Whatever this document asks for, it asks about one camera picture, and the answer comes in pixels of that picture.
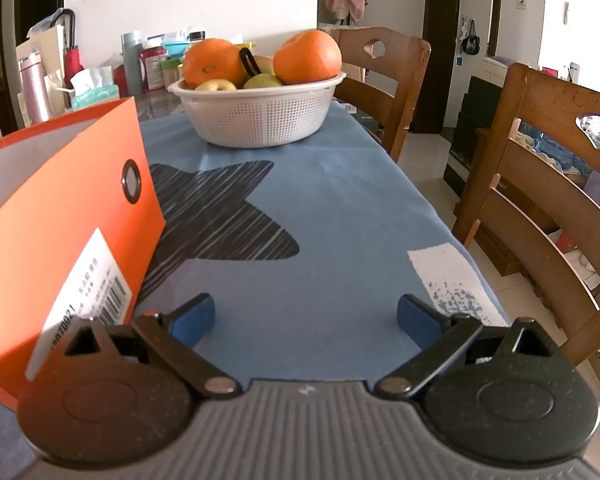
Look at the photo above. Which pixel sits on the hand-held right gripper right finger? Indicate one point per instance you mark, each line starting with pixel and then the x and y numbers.
pixel 417 320

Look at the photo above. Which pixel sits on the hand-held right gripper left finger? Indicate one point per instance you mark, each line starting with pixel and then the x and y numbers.
pixel 195 317

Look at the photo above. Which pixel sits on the orange cardboard box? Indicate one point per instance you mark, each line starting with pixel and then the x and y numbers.
pixel 80 185

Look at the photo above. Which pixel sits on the blue printed tablecloth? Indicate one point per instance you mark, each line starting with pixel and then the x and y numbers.
pixel 330 210

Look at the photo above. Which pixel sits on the white plastic colander basket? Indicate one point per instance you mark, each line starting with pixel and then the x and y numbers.
pixel 260 120

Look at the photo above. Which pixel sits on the black cabinet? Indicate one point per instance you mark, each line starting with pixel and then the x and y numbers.
pixel 475 110

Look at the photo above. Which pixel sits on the yellow apple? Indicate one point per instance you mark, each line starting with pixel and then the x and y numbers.
pixel 215 85

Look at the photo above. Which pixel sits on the wooden dining chair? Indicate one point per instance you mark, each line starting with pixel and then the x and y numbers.
pixel 530 110
pixel 405 85

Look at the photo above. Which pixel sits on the teal tissue box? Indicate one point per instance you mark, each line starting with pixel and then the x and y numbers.
pixel 95 95

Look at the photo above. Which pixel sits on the green pear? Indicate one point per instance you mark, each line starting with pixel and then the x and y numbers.
pixel 262 81

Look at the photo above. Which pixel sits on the green lid jar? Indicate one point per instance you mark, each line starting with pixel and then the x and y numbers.
pixel 170 72

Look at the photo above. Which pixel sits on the red jar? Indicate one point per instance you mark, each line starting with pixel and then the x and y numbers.
pixel 152 70

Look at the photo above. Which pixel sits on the large orange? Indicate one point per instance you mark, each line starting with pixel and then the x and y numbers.
pixel 210 62
pixel 307 57

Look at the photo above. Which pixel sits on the grey bottle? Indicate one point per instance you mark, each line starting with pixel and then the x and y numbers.
pixel 131 65

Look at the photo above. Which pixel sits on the pale apple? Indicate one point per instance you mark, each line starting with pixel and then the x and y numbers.
pixel 266 65

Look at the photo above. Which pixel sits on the teal plastic container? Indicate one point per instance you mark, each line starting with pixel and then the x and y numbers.
pixel 175 49

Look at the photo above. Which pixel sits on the steel thermos bottle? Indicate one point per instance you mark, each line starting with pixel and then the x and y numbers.
pixel 34 90

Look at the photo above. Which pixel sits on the red folded umbrella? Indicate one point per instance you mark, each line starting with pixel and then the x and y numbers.
pixel 73 65

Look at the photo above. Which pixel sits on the black hanging handbag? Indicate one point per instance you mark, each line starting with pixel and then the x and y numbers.
pixel 471 45

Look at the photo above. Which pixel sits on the white paper bag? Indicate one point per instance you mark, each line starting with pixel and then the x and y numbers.
pixel 50 50

